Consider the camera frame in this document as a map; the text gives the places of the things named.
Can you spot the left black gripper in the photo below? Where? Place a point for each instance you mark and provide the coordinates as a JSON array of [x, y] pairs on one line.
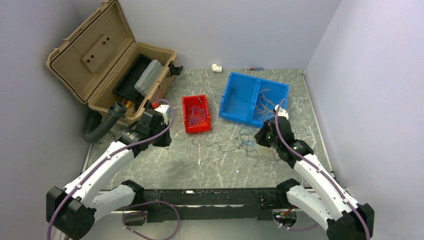
[[166, 141]]

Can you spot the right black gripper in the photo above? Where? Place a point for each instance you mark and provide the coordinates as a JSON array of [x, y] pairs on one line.
[[259, 136]]

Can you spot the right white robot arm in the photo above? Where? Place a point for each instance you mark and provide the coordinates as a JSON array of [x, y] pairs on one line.
[[333, 208]]

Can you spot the white pipe elbow fitting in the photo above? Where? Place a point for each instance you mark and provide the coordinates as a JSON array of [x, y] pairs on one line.
[[216, 68]]

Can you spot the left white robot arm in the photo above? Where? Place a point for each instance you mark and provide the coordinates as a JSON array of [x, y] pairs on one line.
[[75, 208]]

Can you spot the blue plastic bin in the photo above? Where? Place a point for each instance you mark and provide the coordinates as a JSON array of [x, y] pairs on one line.
[[250, 100]]

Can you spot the black toolbox tray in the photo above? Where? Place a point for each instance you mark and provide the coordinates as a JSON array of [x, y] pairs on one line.
[[126, 86]]

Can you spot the red plastic bin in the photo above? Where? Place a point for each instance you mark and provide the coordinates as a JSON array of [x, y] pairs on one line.
[[196, 114]]

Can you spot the grey plastic case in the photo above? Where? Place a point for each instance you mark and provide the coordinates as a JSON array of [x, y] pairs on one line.
[[148, 77]]

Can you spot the red blue screwdriver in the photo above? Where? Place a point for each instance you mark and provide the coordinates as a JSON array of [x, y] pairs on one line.
[[256, 69]]

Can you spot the tan plastic toolbox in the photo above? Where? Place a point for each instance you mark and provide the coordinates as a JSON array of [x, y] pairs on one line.
[[97, 55]]

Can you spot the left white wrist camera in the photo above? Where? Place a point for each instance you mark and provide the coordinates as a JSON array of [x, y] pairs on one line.
[[165, 109]]

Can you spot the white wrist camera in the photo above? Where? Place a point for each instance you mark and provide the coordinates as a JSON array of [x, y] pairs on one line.
[[281, 112], [165, 109]]

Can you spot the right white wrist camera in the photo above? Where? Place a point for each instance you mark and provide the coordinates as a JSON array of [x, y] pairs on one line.
[[281, 112]]

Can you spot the aluminium frame rail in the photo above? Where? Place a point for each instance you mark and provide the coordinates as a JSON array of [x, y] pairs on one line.
[[95, 150]]

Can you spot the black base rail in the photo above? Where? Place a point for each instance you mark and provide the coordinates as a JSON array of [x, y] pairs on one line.
[[210, 204]]

